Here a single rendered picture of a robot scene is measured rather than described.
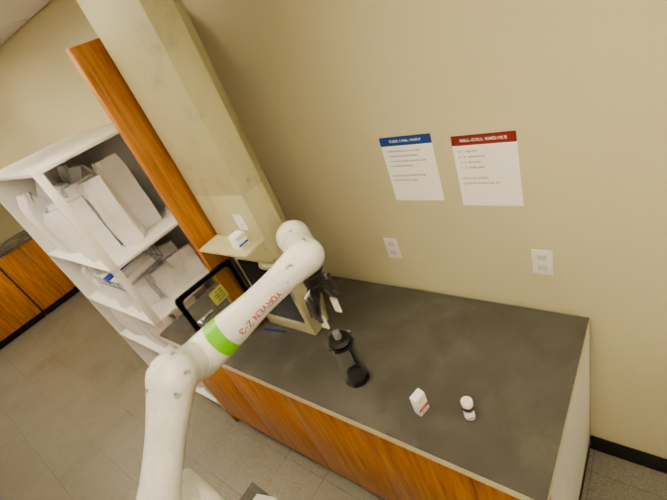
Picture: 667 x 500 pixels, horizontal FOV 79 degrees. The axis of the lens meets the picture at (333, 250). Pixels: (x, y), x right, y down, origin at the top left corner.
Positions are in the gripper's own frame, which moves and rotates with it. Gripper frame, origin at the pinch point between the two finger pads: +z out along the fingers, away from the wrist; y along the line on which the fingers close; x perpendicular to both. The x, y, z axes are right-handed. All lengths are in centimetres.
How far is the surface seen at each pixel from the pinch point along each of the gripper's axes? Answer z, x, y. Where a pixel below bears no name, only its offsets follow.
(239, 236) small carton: -26.9, -38.3, -5.2
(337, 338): 10.1, 1.0, 2.4
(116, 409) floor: 132, -251, 58
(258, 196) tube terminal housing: -37, -33, -18
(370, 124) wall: -46, 0, -55
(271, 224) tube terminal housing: -24.4, -32.9, -17.3
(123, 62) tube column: -95, -60, -11
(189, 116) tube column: -73, -39, -12
